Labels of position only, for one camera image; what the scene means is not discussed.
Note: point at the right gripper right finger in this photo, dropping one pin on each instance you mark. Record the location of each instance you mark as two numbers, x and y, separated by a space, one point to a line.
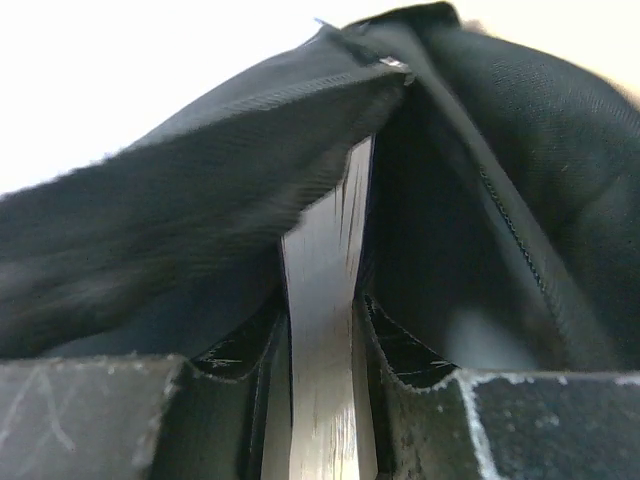
433 420

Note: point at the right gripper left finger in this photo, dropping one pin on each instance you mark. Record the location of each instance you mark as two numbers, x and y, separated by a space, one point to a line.
223 416

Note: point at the dark tale two cities book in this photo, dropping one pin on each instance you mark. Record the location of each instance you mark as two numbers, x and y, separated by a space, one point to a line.
323 427

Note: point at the black backpack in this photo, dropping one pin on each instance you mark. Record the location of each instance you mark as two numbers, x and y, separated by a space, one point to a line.
504 196

